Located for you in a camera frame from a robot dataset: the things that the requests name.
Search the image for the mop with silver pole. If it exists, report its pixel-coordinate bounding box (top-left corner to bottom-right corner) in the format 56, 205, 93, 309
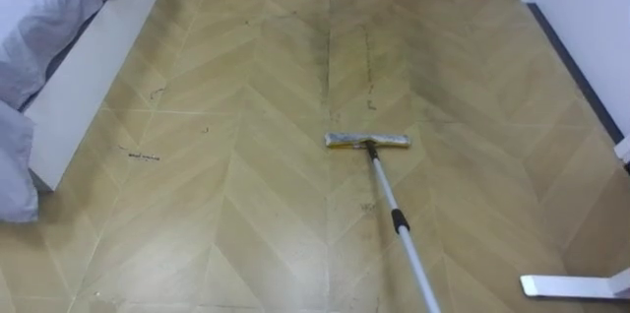
324, 131, 443, 313

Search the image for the white bed with grey bedding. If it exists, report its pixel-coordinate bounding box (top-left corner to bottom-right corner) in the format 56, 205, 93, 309
0, 0, 162, 223

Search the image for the white furniture foot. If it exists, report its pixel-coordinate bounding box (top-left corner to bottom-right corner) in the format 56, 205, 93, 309
519, 267, 630, 300

